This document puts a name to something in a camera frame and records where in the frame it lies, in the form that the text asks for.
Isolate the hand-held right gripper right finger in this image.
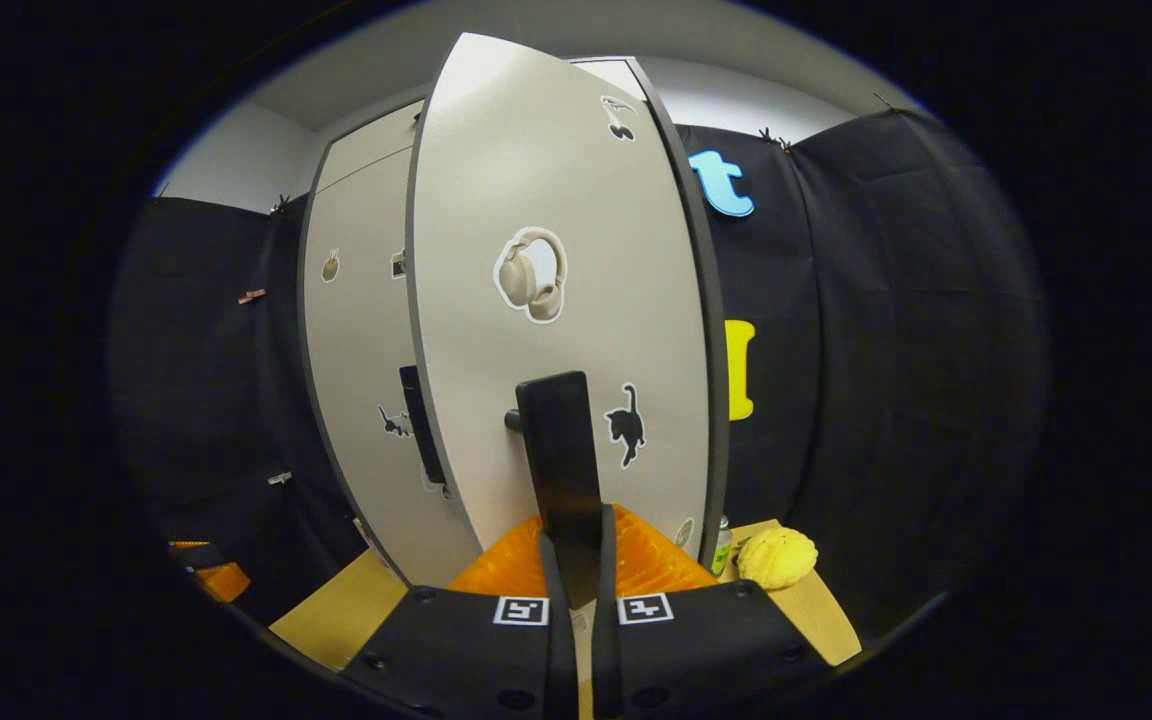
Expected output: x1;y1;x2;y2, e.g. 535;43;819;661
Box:
591;503;834;720

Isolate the black door handle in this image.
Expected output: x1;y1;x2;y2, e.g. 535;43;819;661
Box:
504;370;606;612
398;365;448;489

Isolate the beige double-door shoe cabinet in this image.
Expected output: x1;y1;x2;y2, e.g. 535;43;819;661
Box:
296;55;734;591

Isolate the black backdrop cloth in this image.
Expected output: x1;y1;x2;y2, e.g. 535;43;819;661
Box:
106;108;1049;641

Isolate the beige cabinet door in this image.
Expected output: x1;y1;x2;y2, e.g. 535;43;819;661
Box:
406;32;713;563
301;148;483;587

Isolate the yellow sponge ball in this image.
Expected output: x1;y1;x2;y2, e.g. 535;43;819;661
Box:
735;526;820;592

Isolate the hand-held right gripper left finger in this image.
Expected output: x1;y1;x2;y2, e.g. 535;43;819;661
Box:
339;515;580;720

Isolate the beige cabinet drawer front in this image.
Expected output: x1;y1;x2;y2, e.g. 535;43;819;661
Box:
314;98;429;193

